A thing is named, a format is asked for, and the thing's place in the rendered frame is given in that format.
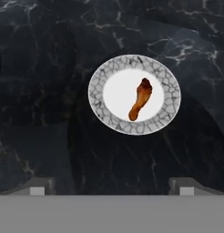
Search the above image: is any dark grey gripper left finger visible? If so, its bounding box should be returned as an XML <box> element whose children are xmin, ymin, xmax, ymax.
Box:
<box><xmin>0</xmin><ymin>177</ymin><xmax>56</xmax><ymax>197</ymax></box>

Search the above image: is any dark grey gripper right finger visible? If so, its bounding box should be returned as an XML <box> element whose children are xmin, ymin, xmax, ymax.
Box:
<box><xmin>168</xmin><ymin>177</ymin><xmax>224</xmax><ymax>197</ymax></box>

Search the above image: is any brown chicken drumstick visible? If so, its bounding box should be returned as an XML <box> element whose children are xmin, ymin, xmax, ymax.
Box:
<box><xmin>127</xmin><ymin>77</ymin><xmax>154</xmax><ymax>122</ymax></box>

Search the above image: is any white plate with marbled rim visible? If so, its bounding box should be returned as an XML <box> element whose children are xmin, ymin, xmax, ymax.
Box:
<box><xmin>87</xmin><ymin>54</ymin><xmax>182</xmax><ymax>136</ymax></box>

